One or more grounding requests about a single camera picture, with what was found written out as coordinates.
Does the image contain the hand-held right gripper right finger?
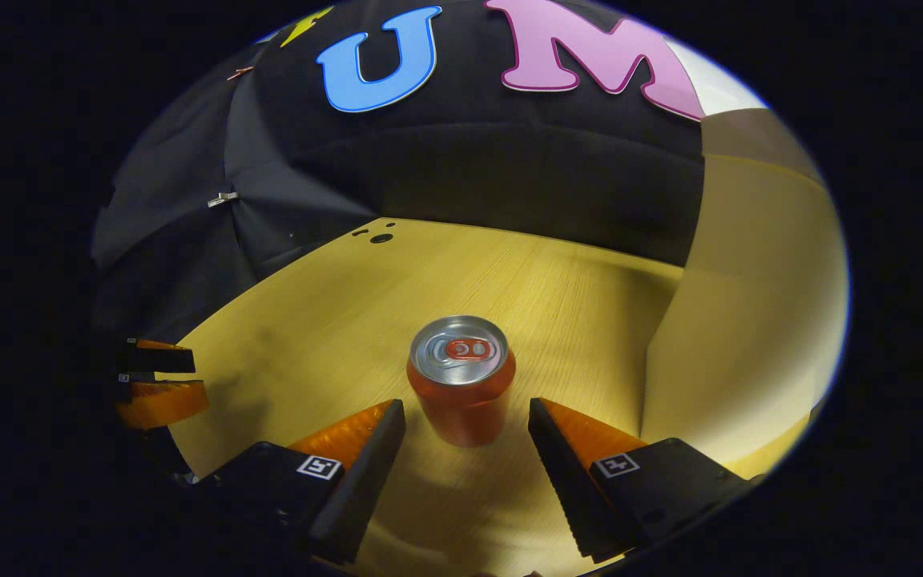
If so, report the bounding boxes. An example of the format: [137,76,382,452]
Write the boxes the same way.
[528,397,755,564]

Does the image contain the wooden desktop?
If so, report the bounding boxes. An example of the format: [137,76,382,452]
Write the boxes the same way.
[167,216,811,577]

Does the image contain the black backdrop cloth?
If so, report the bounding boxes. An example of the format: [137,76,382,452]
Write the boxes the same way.
[91,0,707,345]

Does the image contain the orange pop can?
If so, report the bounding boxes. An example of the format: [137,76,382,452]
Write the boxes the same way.
[406,315,517,448]

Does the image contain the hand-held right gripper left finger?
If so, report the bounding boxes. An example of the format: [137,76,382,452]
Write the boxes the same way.
[189,398,407,566]

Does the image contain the white desktop garbage bin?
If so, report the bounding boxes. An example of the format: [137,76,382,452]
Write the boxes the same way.
[639,36,851,482]

